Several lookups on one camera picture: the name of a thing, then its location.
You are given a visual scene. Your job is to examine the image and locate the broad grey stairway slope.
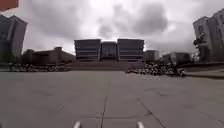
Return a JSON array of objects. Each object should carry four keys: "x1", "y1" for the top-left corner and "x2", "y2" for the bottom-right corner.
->
[{"x1": 68, "y1": 60, "x2": 148, "y2": 72}]

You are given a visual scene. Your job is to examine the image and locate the grey paved plaza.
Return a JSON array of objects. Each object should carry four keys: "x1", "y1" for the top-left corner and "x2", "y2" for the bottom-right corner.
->
[{"x1": 0, "y1": 70, "x2": 224, "y2": 128}]

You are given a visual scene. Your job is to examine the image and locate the row of parked bicycles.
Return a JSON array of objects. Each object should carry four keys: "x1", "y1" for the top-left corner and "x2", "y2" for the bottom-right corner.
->
[
  {"x1": 125, "y1": 63, "x2": 186, "y2": 78},
  {"x1": 9, "y1": 63, "x2": 72, "y2": 73}
]

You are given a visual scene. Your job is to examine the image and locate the low brown building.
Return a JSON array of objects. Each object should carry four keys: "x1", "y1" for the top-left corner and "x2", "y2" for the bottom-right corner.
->
[{"x1": 21, "y1": 46, "x2": 76, "y2": 66}]

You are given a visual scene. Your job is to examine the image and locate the red structure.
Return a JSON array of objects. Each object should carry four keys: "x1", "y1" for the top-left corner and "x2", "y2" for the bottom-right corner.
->
[{"x1": 0, "y1": 0, "x2": 20, "y2": 13}]

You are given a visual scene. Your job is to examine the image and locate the raised kerb edge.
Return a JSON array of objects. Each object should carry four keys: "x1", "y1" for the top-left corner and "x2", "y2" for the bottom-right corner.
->
[{"x1": 182, "y1": 68, "x2": 224, "y2": 80}]

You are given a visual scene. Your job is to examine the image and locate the tall grey building with tree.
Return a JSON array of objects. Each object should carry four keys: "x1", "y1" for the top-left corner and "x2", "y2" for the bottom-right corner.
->
[{"x1": 192, "y1": 8, "x2": 224, "y2": 64}]

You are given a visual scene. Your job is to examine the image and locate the robot's own part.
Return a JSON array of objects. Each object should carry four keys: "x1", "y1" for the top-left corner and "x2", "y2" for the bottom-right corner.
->
[
  {"x1": 136, "y1": 121, "x2": 146, "y2": 128},
  {"x1": 72, "y1": 121, "x2": 82, "y2": 128}
]

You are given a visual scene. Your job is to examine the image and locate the wide grey building with bands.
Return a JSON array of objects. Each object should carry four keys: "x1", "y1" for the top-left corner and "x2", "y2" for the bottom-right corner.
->
[{"x1": 73, "y1": 38, "x2": 146, "y2": 63}]

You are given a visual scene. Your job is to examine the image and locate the small grey building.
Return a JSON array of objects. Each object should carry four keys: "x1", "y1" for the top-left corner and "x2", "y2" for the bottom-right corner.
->
[{"x1": 144, "y1": 49, "x2": 192, "y2": 65}]

